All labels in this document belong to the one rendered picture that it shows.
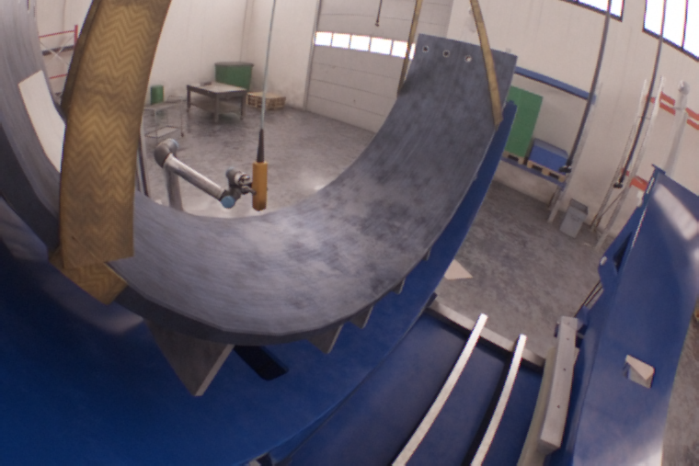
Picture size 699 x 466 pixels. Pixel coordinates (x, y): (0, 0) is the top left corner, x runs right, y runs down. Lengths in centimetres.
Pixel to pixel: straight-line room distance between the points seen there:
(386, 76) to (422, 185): 711
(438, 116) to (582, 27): 609
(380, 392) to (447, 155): 142
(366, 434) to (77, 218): 161
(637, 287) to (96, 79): 239
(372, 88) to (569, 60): 532
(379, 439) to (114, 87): 170
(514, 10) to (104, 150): 761
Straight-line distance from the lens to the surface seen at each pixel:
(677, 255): 245
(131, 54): 36
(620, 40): 772
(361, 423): 173
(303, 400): 114
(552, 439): 181
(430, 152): 177
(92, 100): 33
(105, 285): 35
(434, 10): 824
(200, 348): 64
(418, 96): 199
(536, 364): 237
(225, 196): 196
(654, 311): 234
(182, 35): 1185
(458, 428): 189
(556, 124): 733
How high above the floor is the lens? 216
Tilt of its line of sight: 28 degrees down
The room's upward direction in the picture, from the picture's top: 10 degrees clockwise
